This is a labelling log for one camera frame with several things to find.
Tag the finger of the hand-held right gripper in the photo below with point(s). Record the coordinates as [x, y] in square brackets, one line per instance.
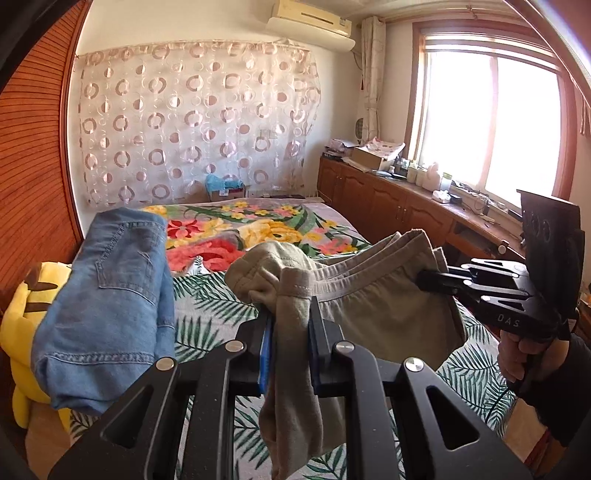
[498, 272]
[443, 281]

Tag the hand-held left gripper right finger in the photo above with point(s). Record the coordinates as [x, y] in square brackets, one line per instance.
[316, 364]

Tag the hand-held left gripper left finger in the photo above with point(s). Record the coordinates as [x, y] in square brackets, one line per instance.
[266, 364]

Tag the grey-green pants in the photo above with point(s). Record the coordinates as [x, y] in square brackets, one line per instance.
[383, 314]

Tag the person's right hand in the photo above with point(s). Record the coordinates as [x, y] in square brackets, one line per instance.
[515, 360]

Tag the leaf print bed sheet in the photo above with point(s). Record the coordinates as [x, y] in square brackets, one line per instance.
[217, 300]

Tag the wooden cabinet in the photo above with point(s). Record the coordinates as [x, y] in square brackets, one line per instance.
[383, 203]

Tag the floral blanket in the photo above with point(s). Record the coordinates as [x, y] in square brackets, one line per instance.
[258, 226]

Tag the cardboard box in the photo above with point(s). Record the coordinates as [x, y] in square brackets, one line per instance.
[371, 159]

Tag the window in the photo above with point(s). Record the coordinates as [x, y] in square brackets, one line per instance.
[489, 115]

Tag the blue denim jeans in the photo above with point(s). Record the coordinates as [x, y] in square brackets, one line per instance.
[106, 314]

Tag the blue bundle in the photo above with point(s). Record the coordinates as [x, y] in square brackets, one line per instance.
[224, 183]

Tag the beige window curtain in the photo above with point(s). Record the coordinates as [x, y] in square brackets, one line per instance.
[373, 78]

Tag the yellow plush toy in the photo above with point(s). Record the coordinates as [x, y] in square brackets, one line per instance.
[23, 323]

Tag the circle pattern sheer curtain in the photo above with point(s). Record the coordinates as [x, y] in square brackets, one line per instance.
[194, 120]

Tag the white air conditioner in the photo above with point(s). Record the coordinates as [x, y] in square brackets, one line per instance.
[311, 23]

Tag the wooden slatted wardrobe door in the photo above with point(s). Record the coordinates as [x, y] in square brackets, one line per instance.
[32, 161]

